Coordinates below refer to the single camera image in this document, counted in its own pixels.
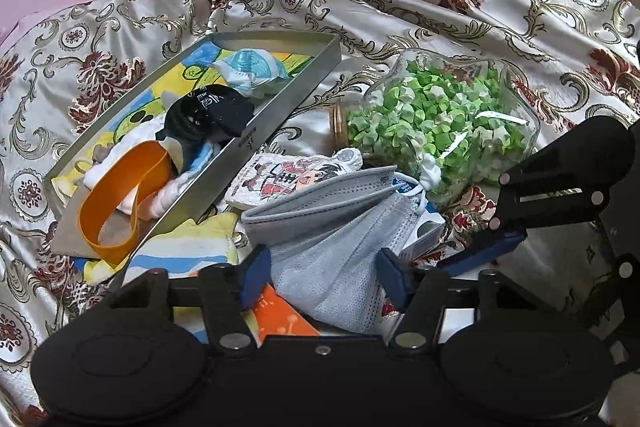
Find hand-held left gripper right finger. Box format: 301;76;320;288
376;248;538;353

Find light blue packaged mask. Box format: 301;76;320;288
210;48;296;100

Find orange card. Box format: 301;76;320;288
247;283;321;345

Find black printed cloth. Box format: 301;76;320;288
155;83;256;142

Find cartoon printed white pouch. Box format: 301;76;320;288
223;148;363;210

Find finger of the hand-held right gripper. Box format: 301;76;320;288
500;117;633;214
439;207;601;272

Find metal tray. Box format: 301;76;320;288
44;32;342;288

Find cartoon printed towel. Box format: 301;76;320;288
52;44;311;208

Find white cloth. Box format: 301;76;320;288
82;117;216;220

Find orange elastic band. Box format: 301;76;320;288
77;141;173;265

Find floral satin blanket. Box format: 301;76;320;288
0;0;640;413

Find light grey face mask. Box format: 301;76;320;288
265;197;426;335

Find yellow striped cloth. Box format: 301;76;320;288
85;212;241;288

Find blue and white box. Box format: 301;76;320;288
392;174;446;265

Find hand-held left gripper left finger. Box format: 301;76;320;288
111;244;272;353

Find glass jar of green paper stars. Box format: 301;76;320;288
329;48;541;208

